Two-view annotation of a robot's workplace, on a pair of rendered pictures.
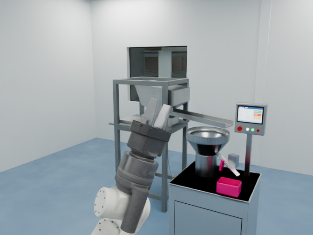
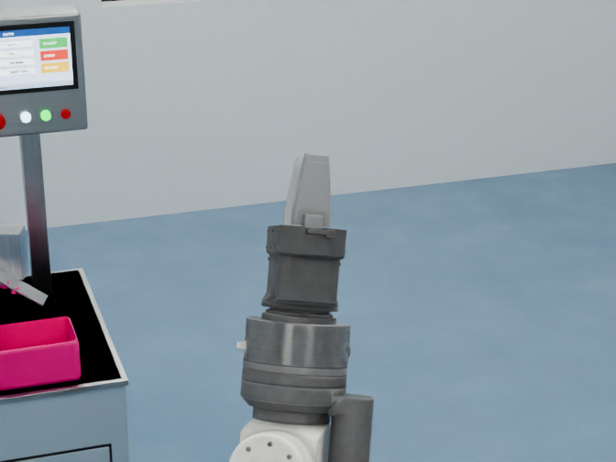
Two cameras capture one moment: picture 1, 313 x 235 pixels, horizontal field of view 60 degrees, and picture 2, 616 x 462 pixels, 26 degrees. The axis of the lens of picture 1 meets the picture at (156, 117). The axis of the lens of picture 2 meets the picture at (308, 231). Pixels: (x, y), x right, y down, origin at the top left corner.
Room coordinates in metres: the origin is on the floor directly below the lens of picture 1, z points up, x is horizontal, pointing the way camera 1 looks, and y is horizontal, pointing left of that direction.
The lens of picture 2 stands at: (-0.09, 0.77, 1.99)
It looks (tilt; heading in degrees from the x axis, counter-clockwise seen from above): 22 degrees down; 313
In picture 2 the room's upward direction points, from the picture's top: straight up
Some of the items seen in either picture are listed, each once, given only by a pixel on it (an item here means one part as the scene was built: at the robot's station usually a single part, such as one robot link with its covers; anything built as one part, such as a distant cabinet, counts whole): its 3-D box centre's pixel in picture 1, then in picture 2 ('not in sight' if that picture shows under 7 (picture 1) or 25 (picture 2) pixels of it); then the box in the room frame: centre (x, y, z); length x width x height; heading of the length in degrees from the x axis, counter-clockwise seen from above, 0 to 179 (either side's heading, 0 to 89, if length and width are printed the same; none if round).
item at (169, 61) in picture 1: (157, 75); not in sight; (5.29, -0.02, 1.43); 1.32 x 0.01 x 1.11; 61
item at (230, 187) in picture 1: (228, 186); (34, 353); (1.85, -0.54, 0.80); 0.16 x 0.12 x 0.09; 61
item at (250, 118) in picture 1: (248, 141); (33, 161); (2.12, -0.75, 1.07); 0.23 x 0.10 x 0.62; 61
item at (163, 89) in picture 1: (164, 147); not in sight; (2.93, -0.09, 0.75); 1.43 x 1.06 x 1.50; 61
